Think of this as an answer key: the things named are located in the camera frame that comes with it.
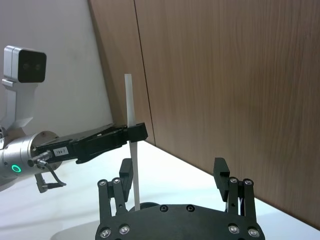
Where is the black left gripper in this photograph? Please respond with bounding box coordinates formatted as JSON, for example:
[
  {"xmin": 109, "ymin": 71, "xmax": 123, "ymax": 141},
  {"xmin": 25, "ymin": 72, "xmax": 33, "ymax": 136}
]
[{"xmin": 33, "ymin": 122, "xmax": 149, "ymax": 165}]

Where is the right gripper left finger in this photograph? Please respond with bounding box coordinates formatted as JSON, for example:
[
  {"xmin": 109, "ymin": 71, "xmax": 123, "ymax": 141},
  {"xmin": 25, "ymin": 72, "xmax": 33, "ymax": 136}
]
[{"xmin": 97, "ymin": 157, "xmax": 133, "ymax": 225}]

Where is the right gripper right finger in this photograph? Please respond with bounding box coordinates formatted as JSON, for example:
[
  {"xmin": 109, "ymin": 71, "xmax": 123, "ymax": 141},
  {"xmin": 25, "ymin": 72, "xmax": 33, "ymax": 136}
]
[{"xmin": 213, "ymin": 157, "xmax": 257, "ymax": 222}]

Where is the thin white plastic stick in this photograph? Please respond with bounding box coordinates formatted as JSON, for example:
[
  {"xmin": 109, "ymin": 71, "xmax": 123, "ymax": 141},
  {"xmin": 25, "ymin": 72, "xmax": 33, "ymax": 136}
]
[{"xmin": 124, "ymin": 73, "xmax": 141, "ymax": 212}]

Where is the brown wooden panel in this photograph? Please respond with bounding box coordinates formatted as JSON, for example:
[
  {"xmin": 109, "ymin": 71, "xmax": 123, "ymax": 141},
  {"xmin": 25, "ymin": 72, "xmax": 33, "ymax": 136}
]
[{"xmin": 87, "ymin": 0, "xmax": 320, "ymax": 226}]

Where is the thin dark cable, silver plug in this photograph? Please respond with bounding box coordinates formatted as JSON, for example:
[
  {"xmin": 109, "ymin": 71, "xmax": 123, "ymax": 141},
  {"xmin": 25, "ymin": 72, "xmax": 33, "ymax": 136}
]
[{"xmin": 27, "ymin": 150, "xmax": 67, "ymax": 187}]

